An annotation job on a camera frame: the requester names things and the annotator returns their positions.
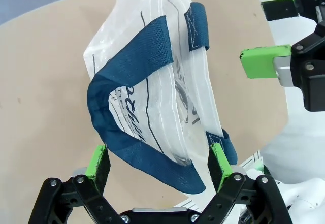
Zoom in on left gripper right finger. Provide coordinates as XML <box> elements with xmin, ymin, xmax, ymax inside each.
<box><xmin>200</xmin><ymin>143</ymin><xmax>293</xmax><ymax>224</ymax></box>

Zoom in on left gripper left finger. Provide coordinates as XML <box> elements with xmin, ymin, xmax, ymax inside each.
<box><xmin>28</xmin><ymin>144</ymin><xmax>120</xmax><ymax>224</ymax></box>

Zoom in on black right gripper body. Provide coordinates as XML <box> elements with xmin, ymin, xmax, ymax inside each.
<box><xmin>302</xmin><ymin>75</ymin><xmax>325</xmax><ymax>112</ymax></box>

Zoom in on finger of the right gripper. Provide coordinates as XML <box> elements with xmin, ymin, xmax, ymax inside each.
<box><xmin>261</xmin><ymin>0</ymin><xmax>325</xmax><ymax>24</ymax></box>
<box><xmin>238</xmin><ymin>23</ymin><xmax>325</xmax><ymax>87</ymax></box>

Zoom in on clear shopping bag blue handles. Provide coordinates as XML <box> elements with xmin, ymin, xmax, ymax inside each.
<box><xmin>83</xmin><ymin>0</ymin><xmax>238</xmax><ymax>202</ymax></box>

